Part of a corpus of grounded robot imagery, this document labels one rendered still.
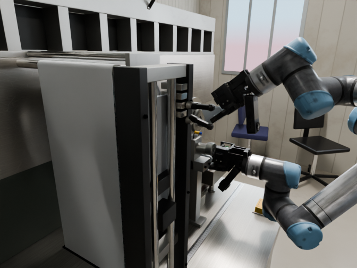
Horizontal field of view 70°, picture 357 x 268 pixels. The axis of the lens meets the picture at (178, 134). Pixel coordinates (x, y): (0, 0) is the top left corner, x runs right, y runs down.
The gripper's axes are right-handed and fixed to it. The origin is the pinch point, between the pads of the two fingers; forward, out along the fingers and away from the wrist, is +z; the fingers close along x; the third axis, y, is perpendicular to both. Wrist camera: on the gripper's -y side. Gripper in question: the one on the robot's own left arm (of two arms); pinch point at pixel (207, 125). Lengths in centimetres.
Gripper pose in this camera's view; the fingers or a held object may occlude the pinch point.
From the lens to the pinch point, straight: 82.2
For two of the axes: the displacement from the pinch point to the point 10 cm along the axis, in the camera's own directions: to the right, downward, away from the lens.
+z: -6.7, 4.7, 5.7
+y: -5.4, -8.4, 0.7
